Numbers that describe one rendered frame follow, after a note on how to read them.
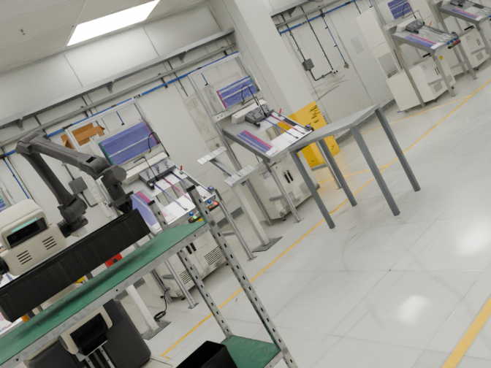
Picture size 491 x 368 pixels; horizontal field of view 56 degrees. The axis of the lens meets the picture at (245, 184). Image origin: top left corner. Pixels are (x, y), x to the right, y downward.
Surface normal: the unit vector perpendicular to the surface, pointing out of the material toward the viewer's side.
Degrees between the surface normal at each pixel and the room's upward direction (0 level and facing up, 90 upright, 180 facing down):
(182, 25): 90
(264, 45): 90
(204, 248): 90
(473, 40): 90
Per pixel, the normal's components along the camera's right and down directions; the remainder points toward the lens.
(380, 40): -0.70, 0.47
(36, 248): 0.61, -0.05
